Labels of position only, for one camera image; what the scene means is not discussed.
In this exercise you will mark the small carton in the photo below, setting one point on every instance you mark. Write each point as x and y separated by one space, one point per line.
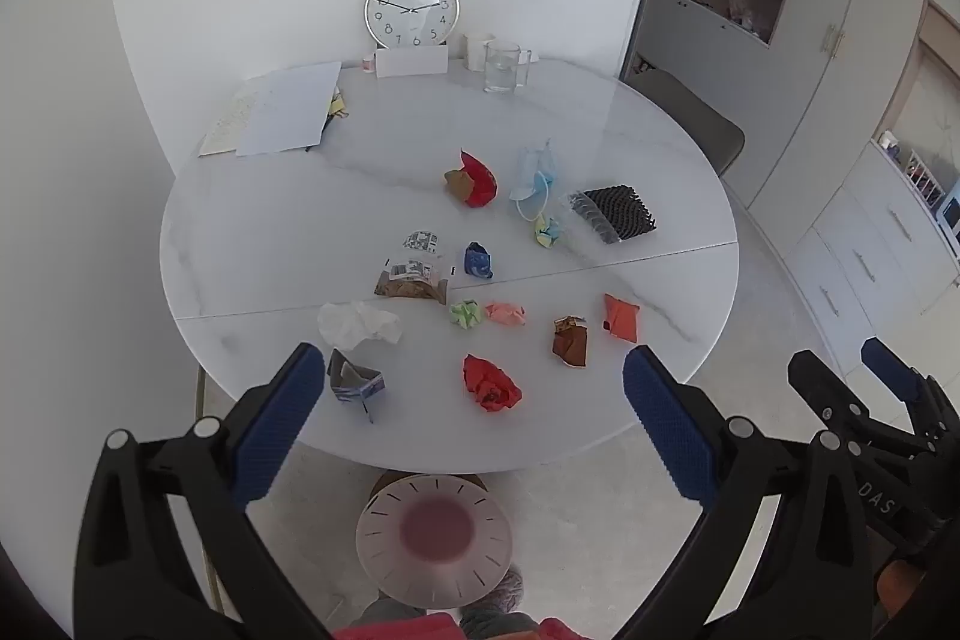
354 381

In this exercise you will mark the tall grey cabinet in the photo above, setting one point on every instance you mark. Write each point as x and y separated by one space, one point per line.
817 85

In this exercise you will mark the gold table leg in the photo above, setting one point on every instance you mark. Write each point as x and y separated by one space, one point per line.
201 400

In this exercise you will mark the green paper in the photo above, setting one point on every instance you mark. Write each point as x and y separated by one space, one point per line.
465 314

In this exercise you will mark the red and brown crumpled wrapper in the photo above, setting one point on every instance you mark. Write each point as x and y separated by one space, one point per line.
476 179

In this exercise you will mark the beige chair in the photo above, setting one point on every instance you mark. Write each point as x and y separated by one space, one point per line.
690 119

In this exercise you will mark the white paper sheet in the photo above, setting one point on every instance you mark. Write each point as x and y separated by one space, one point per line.
289 108

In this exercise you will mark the round white wall clock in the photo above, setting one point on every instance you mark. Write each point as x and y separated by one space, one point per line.
412 6

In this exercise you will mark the pink paper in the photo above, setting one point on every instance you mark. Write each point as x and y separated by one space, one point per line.
504 313

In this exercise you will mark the white folded card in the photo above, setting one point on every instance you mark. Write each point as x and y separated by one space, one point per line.
411 63

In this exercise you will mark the brown snack bag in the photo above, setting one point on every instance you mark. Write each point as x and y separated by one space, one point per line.
409 286

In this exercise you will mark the blue face mask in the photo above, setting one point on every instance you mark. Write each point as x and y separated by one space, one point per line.
534 175

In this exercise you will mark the white round slotted bin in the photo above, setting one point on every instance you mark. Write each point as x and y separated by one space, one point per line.
435 535

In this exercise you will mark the clear printed plastic packet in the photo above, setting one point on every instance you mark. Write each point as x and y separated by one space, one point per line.
422 239

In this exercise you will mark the yellow blue crumpled wrapper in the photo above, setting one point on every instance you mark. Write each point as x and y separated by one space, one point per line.
547 231

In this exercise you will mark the grey fuzzy slipper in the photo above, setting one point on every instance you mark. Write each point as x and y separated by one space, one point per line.
499 599

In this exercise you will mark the person's red clothing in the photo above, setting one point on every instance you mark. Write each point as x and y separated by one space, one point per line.
420 631

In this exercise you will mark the blue and white appliance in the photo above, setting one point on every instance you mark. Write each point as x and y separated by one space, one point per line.
949 209

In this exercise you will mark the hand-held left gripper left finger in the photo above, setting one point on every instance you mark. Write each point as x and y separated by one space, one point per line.
277 422

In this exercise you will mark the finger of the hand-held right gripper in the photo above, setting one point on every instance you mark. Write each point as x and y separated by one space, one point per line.
814 385
892 370

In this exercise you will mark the yellow green small object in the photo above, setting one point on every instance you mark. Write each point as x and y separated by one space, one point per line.
337 106

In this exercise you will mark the grey sideboard with drawers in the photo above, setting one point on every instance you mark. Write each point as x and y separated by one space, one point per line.
862 257

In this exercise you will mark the white tissue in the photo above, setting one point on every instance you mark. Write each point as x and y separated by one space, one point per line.
356 323

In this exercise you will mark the clear glass mug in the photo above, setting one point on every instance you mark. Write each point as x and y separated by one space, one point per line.
504 70

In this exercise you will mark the orange wrapper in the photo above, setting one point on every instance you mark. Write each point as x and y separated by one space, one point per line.
622 317

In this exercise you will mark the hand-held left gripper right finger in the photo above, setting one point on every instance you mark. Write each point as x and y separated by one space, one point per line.
667 430

